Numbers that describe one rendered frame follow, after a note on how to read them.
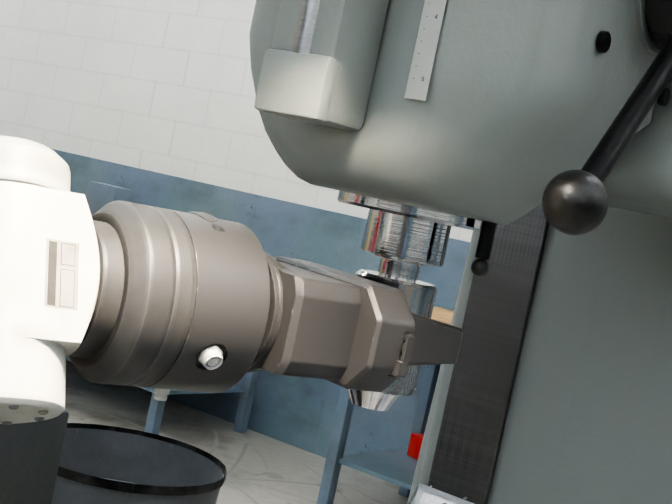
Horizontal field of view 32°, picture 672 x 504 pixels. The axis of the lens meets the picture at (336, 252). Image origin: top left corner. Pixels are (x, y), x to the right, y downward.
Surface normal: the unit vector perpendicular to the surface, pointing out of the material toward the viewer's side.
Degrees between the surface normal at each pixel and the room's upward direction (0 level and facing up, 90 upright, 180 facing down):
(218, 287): 73
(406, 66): 90
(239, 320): 89
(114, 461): 86
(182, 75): 90
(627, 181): 117
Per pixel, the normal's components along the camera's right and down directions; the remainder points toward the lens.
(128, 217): -0.28, -0.70
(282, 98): -0.57, -0.07
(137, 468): -0.04, -0.02
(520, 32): 0.25, 0.11
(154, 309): 0.58, 0.14
